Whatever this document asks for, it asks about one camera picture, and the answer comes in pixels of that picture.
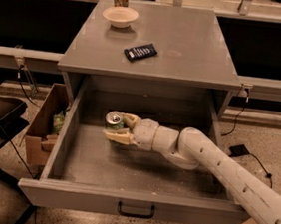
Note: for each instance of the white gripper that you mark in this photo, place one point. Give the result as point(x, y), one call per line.
point(143, 133)

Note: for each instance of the crushed green soda can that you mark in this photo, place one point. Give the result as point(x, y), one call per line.
point(114, 123)

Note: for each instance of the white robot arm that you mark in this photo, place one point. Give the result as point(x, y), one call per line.
point(188, 149)

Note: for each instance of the open grey top drawer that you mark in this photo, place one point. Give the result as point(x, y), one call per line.
point(86, 172)

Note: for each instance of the green chip bag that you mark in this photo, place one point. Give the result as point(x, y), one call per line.
point(58, 121)

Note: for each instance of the dark blue snack packet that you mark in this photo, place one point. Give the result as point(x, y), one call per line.
point(140, 52)

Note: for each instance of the grey cabinet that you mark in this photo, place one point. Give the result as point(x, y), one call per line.
point(164, 43)

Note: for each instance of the cardboard box left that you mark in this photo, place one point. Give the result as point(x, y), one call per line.
point(40, 137)

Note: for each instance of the white paper bowl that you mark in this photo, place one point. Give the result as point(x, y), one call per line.
point(120, 17)

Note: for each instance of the black power adapter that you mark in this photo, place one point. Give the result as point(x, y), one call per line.
point(238, 150)

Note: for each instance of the black drawer handle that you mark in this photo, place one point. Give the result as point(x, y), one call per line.
point(137, 212)

